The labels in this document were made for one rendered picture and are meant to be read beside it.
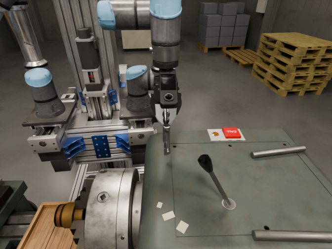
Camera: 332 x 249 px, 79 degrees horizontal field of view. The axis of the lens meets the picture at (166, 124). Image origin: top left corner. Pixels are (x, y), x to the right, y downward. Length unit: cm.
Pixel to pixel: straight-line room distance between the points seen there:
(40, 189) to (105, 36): 182
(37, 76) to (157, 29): 79
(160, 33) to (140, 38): 652
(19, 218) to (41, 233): 17
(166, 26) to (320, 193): 62
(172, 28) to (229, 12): 661
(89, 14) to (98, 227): 98
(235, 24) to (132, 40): 324
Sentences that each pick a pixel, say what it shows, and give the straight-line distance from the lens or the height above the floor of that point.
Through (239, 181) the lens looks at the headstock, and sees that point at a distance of 68.
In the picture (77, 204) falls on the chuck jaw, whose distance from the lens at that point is 80.
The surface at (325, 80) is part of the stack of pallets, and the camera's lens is 491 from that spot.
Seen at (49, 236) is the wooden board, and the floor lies 89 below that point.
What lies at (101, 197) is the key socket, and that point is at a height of 122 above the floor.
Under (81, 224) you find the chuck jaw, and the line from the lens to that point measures 79.
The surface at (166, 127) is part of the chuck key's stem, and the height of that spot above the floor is 140.
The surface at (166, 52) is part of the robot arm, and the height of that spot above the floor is 161.
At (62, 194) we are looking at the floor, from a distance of 242.
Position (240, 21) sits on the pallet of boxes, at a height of 87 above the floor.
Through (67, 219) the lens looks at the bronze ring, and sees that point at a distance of 81.
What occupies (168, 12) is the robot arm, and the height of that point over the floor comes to 170.
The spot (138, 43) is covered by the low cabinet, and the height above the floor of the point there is 24.
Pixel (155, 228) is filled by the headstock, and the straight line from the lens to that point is 56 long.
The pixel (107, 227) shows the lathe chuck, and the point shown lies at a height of 119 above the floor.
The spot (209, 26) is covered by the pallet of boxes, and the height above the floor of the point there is 76.
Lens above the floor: 174
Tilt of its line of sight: 34 degrees down
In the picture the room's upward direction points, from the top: straight up
